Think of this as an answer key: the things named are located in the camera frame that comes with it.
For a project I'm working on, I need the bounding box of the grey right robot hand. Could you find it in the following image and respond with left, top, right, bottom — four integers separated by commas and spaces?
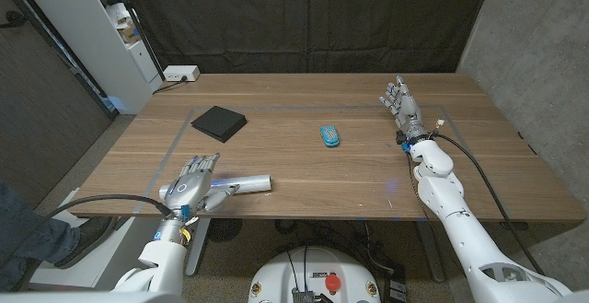
379, 75, 429, 144

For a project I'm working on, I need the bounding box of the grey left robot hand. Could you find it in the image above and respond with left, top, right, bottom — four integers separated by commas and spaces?
158, 152, 240, 219

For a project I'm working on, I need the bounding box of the silver metal tube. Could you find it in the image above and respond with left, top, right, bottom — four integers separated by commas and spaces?
209, 174, 272, 196

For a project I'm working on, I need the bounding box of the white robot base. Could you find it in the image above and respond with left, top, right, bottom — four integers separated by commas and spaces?
247, 246, 382, 303

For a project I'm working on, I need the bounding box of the blue toy phone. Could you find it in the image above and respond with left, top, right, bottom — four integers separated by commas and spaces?
319, 125, 341, 148

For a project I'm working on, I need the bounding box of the black round ribbed disc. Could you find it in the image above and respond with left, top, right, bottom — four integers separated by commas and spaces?
207, 218, 244, 243

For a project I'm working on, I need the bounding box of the black square box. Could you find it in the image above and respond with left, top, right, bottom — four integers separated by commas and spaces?
191, 105, 248, 144

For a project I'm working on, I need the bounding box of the person's dark shoe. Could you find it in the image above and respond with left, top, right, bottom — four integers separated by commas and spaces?
54, 216, 114, 270

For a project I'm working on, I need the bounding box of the white power strip box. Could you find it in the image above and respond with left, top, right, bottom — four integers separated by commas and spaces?
163, 64, 202, 83

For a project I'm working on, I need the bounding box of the white flat floor board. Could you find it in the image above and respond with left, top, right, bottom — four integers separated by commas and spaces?
30, 187, 144, 289

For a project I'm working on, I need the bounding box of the black curtain backdrop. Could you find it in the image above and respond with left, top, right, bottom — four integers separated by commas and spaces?
114, 0, 496, 75

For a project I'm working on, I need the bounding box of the cardboard box on shelf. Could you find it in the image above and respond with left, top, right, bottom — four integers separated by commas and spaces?
117, 21, 142, 45

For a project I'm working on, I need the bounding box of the black slanted stand pole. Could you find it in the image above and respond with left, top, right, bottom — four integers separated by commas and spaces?
108, 0, 166, 82

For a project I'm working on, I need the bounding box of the person's leg in jeans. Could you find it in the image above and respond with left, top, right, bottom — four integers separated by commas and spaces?
0, 181, 80, 290

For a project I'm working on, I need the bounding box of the black floor power strip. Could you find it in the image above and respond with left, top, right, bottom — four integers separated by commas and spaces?
384, 265, 409, 303

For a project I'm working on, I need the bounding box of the white shelf cabinet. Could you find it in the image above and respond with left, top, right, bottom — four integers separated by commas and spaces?
13, 0, 165, 115

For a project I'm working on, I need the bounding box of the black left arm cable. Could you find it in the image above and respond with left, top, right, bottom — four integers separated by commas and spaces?
0, 193, 175, 270

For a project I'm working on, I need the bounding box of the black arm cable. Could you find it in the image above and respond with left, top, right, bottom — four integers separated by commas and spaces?
431, 131, 548, 277
0, 193, 175, 270

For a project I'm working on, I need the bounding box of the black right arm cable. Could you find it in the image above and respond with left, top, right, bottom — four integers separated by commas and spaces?
431, 131, 548, 277

